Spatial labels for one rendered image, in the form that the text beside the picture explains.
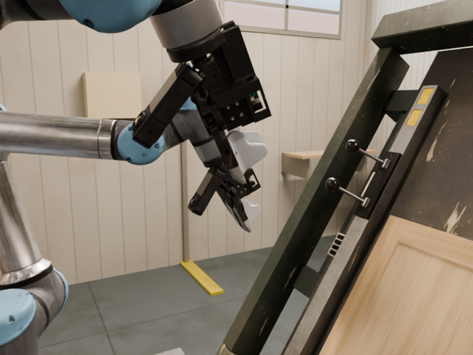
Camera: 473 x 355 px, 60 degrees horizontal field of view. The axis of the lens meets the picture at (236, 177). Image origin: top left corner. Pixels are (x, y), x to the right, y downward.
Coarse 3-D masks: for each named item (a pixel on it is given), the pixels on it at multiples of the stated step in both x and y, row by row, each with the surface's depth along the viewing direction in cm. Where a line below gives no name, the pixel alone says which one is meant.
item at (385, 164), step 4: (352, 140) 111; (356, 140) 112; (348, 144) 111; (352, 144) 111; (356, 144) 110; (348, 148) 111; (352, 148) 111; (356, 148) 111; (352, 152) 112; (360, 152) 112; (364, 152) 112; (368, 156) 112; (372, 156) 112; (376, 160) 112; (380, 160) 112; (384, 160) 112; (388, 160) 111; (384, 164) 111; (388, 164) 111; (384, 168) 112
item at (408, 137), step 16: (432, 96) 112; (432, 112) 113; (416, 128) 111; (400, 144) 113; (416, 144) 112; (400, 160) 111; (400, 176) 112; (384, 192) 110; (384, 208) 111; (352, 224) 113; (368, 224) 109; (352, 240) 110; (368, 240) 110; (336, 256) 112; (352, 256) 108; (336, 272) 109; (352, 272) 109; (320, 288) 111; (336, 288) 108; (320, 304) 108; (336, 304) 109; (304, 320) 110; (320, 320) 107; (304, 336) 107; (320, 336) 108; (288, 352) 109; (304, 352) 106
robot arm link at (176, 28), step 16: (192, 0) 48; (208, 0) 43; (160, 16) 43; (176, 16) 42; (192, 16) 42; (208, 16) 43; (160, 32) 44; (176, 32) 43; (192, 32) 43; (208, 32) 44; (176, 48) 45
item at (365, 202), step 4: (328, 180) 111; (332, 180) 110; (336, 180) 110; (328, 184) 110; (332, 184) 109; (336, 184) 110; (328, 188) 110; (332, 188) 110; (336, 188) 110; (340, 188) 111; (344, 192) 111; (348, 192) 111; (352, 196) 111; (356, 196) 111; (360, 200) 111; (364, 200) 111; (368, 200) 110; (364, 204) 110; (368, 204) 110
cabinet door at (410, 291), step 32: (416, 224) 100; (384, 256) 102; (416, 256) 96; (448, 256) 90; (384, 288) 98; (416, 288) 92; (448, 288) 87; (352, 320) 101; (384, 320) 94; (416, 320) 89; (448, 320) 84; (320, 352) 104; (352, 352) 97; (384, 352) 91; (416, 352) 86; (448, 352) 81
